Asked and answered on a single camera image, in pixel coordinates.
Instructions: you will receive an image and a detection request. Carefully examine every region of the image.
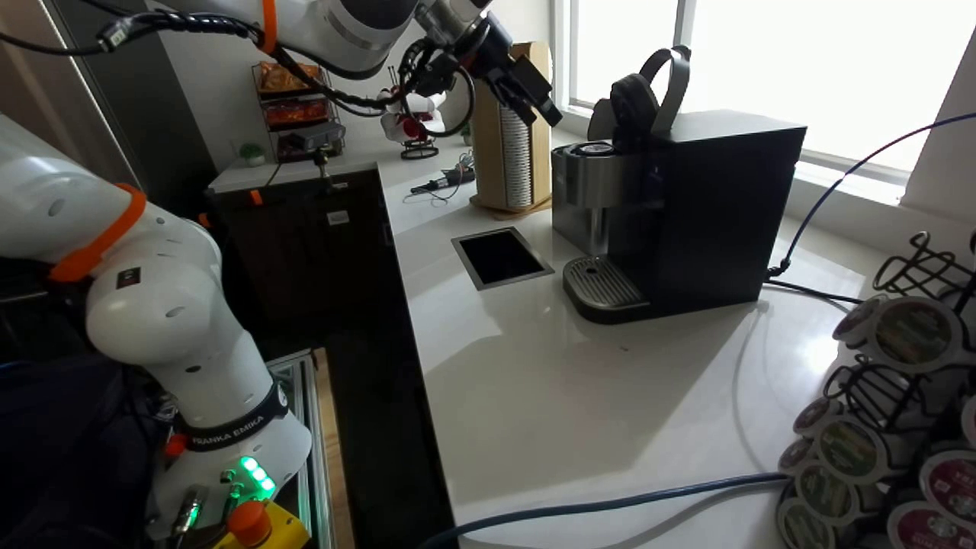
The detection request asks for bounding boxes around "metal stand frame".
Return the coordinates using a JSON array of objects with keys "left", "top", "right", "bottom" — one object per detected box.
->
[{"left": 266, "top": 346, "right": 335, "bottom": 549}]

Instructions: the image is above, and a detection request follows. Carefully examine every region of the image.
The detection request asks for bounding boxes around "wooden cup dispenser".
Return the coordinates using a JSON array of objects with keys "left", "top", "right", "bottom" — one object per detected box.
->
[{"left": 466, "top": 39, "right": 558, "bottom": 216}]

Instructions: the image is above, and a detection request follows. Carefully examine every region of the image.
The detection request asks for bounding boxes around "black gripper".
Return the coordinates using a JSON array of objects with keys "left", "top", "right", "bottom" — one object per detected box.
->
[{"left": 446, "top": 6, "right": 567, "bottom": 130}]

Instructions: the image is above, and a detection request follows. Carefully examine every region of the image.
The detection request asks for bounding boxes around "black handled tool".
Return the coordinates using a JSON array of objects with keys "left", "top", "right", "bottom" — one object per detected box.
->
[{"left": 408, "top": 156, "right": 480, "bottom": 201}]

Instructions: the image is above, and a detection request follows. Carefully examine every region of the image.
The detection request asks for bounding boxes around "dark base cabinet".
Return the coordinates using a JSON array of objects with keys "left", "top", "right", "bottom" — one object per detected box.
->
[{"left": 209, "top": 164, "right": 408, "bottom": 352}]

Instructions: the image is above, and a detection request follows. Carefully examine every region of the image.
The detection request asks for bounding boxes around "black silver Keurig coffeemaker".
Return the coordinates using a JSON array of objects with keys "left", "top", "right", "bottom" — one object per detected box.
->
[{"left": 550, "top": 43, "right": 809, "bottom": 327}]

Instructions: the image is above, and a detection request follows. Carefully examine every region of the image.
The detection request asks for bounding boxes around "steel countertop trash chute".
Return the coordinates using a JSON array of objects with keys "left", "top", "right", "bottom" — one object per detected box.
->
[{"left": 453, "top": 224, "right": 557, "bottom": 294}]

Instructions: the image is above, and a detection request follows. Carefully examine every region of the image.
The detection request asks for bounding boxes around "black wire pod carousel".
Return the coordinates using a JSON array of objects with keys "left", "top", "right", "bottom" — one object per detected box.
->
[{"left": 774, "top": 228, "right": 976, "bottom": 549}]

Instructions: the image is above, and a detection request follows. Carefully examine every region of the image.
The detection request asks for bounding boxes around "red and white mug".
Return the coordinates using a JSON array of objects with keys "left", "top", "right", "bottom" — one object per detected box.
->
[{"left": 387, "top": 108, "right": 439, "bottom": 145}]

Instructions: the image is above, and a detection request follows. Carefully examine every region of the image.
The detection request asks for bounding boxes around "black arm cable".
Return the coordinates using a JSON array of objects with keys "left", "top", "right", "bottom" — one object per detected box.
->
[{"left": 0, "top": 9, "right": 483, "bottom": 140}]

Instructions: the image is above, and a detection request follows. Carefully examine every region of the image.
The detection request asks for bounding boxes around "wire mug rack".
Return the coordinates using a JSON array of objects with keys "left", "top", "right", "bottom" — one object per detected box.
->
[{"left": 379, "top": 95, "right": 449, "bottom": 160}]

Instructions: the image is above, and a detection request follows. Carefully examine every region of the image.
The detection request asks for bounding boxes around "yellow emergency stop button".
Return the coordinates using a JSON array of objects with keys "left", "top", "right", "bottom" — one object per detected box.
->
[{"left": 210, "top": 499, "right": 313, "bottom": 549}]

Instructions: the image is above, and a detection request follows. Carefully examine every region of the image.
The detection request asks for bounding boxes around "dark power cord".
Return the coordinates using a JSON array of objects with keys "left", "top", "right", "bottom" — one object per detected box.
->
[{"left": 760, "top": 107, "right": 976, "bottom": 309}]

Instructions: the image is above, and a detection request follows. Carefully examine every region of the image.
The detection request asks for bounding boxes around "thin white cable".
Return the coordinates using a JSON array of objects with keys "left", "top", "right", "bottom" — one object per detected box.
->
[{"left": 597, "top": 303, "right": 800, "bottom": 549}]

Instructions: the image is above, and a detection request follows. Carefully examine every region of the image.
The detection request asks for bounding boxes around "white paper cup stack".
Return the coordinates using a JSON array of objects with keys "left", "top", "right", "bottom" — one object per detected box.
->
[{"left": 472, "top": 88, "right": 533, "bottom": 209}]

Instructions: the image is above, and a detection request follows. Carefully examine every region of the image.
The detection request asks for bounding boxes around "bright window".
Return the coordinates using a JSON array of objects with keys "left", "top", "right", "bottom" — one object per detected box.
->
[{"left": 551, "top": 0, "right": 976, "bottom": 184}]

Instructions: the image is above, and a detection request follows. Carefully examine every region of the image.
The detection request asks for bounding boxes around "green lid coffee pod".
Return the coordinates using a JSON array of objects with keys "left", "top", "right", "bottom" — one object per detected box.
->
[
  {"left": 790, "top": 457, "right": 868, "bottom": 526},
  {"left": 868, "top": 296, "right": 966, "bottom": 371},
  {"left": 790, "top": 394, "right": 843, "bottom": 439},
  {"left": 812, "top": 410, "right": 894, "bottom": 489},
  {"left": 774, "top": 493, "right": 840, "bottom": 549}
]

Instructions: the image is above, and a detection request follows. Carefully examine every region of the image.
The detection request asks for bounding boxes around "red lid coffee pod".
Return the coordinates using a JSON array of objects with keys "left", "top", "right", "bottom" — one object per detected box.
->
[
  {"left": 884, "top": 497, "right": 976, "bottom": 549},
  {"left": 916, "top": 447, "right": 976, "bottom": 523}
]

